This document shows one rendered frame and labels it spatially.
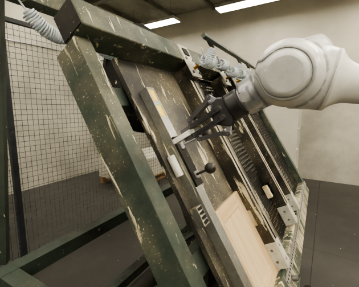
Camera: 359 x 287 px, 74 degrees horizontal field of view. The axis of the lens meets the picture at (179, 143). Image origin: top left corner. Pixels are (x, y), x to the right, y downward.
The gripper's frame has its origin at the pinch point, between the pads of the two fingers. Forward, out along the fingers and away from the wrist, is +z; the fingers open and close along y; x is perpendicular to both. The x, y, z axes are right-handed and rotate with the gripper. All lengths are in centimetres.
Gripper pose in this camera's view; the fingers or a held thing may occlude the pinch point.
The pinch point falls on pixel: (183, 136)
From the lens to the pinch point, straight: 70.6
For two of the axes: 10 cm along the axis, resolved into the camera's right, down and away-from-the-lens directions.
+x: 5.0, -1.3, 8.6
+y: 4.4, 8.9, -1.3
